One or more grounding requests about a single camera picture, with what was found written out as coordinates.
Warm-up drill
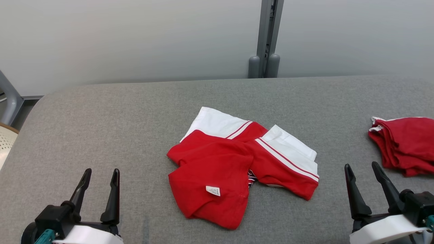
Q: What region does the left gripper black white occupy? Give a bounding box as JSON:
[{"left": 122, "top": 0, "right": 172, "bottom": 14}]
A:
[{"left": 21, "top": 168, "right": 123, "bottom": 244}]

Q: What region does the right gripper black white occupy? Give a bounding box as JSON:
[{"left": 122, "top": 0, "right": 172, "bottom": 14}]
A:
[{"left": 345, "top": 162, "right": 430, "bottom": 244}]

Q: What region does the red white jersey with tag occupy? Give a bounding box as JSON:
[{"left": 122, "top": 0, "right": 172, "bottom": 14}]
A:
[{"left": 166, "top": 107, "right": 320, "bottom": 230}]

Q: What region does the beige perforated laundry basket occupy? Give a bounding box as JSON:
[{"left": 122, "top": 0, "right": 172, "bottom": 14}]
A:
[{"left": 0, "top": 122, "right": 20, "bottom": 170}]

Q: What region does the grey metal frame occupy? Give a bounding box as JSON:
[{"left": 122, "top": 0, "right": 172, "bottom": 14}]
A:
[{"left": 0, "top": 69, "right": 44, "bottom": 126}]

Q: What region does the grey metal post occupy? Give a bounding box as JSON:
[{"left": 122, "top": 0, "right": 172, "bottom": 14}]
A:
[{"left": 248, "top": 0, "right": 284, "bottom": 79}]

